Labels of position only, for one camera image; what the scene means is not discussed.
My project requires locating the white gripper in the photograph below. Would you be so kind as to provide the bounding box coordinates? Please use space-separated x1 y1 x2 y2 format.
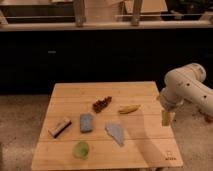
160 94 183 126

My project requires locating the yellow banana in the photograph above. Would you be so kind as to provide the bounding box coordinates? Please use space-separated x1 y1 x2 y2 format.
118 105 141 114

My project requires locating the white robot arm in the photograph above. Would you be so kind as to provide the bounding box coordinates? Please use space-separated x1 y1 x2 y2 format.
159 63 213 126

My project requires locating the green plastic cup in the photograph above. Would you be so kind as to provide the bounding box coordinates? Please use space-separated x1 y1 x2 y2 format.
73 141 90 159

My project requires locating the grey blue cloth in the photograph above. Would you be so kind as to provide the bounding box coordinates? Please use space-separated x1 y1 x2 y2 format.
105 123 124 146

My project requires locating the brown grape bunch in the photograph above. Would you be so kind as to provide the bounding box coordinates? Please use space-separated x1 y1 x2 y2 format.
92 96 112 113

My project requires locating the blue sponge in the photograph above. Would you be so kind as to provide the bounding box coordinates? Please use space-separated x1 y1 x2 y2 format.
80 113 93 133

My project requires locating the wooden shelf frame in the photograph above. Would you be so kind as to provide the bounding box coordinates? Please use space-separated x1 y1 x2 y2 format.
0 0 213 31

